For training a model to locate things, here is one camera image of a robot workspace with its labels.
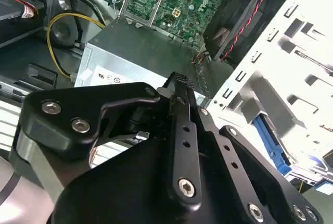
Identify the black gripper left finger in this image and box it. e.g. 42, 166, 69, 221
10, 71, 204, 208

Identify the hard disk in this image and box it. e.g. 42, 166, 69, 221
251, 116, 333, 192

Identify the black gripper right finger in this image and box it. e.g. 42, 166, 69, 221
187, 90, 325, 224

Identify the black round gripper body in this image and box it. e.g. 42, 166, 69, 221
50, 135, 252, 224

